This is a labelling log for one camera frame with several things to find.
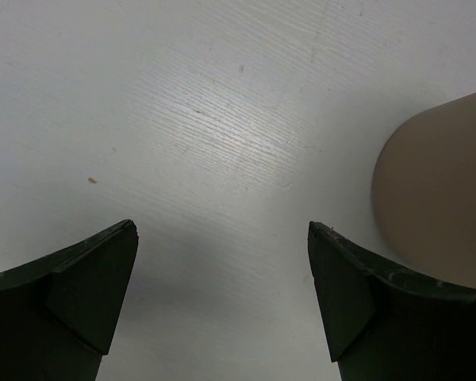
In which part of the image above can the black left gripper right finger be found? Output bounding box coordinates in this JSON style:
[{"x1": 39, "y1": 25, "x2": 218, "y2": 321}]
[{"x1": 308, "y1": 222, "x2": 476, "y2": 380}]

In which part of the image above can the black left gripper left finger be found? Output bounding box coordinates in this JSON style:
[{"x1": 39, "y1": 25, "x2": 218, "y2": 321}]
[{"x1": 0, "y1": 220, "x2": 138, "y2": 380}]

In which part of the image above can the brown cylindrical bin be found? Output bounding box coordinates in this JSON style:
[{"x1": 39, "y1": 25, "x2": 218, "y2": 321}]
[{"x1": 371, "y1": 93, "x2": 476, "y2": 289}]

